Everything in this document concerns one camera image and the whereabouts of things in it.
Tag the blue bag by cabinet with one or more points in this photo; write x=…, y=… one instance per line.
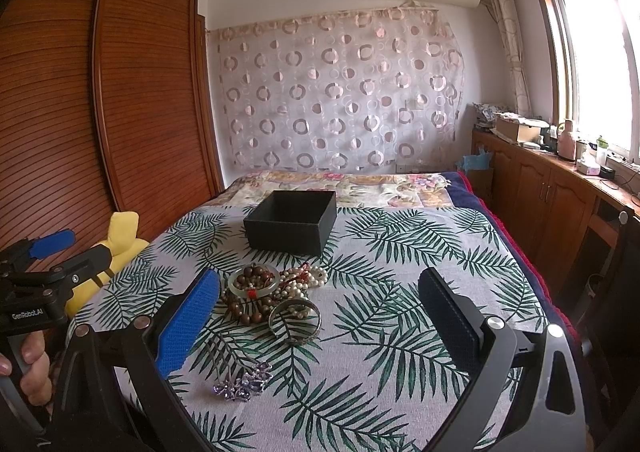
x=475, y=162

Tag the pink circle patterned curtain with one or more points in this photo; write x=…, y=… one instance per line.
x=351, y=92

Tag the purple crystal flower hairpin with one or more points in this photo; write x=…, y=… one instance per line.
x=233, y=374

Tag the yellow plush toy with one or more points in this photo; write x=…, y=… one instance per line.
x=124, y=244

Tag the cardboard box on cabinet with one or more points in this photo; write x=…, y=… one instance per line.
x=516, y=131

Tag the palm leaf printed cloth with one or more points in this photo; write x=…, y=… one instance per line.
x=378, y=377

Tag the silver metal bangle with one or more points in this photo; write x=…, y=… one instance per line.
x=295, y=321

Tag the person's left hand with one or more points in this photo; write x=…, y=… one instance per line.
x=36, y=383

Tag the navy blue blanket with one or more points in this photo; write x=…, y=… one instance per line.
x=462, y=195

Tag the black open jewelry box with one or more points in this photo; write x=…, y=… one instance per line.
x=292, y=221

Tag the tied beige window curtain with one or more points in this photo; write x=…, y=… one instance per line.
x=506, y=15

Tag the window with wooden frame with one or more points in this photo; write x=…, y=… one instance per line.
x=595, y=70

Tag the floral bed quilt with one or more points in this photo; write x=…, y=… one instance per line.
x=394, y=191

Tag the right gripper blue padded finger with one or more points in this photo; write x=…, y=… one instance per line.
x=182, y=318
x=26, y=251

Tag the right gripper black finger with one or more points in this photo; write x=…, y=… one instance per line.
x=65, y=276

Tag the right gripper dark padded finger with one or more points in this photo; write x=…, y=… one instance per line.
x=456, y=320

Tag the pink thermos jug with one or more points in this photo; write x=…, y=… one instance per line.
x=567, y=144

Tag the wooden side cabinet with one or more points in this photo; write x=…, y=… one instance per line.
x=565, y=223

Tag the green jade bangle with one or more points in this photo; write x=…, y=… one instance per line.
x=254, y=281

